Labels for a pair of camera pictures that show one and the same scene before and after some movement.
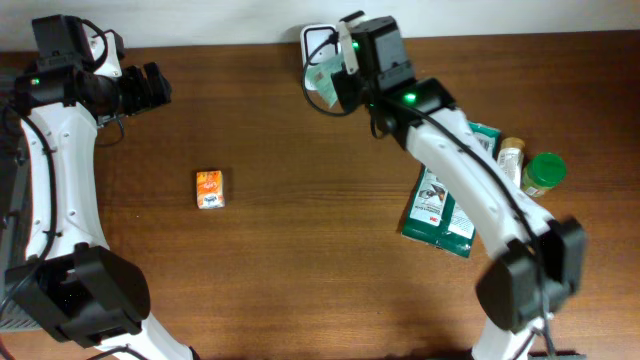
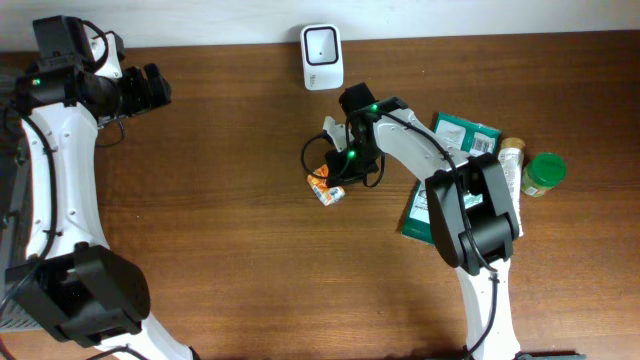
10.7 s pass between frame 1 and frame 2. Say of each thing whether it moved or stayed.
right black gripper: moved
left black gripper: stayed
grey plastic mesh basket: stayed
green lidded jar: stayed
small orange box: moved
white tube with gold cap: stayed
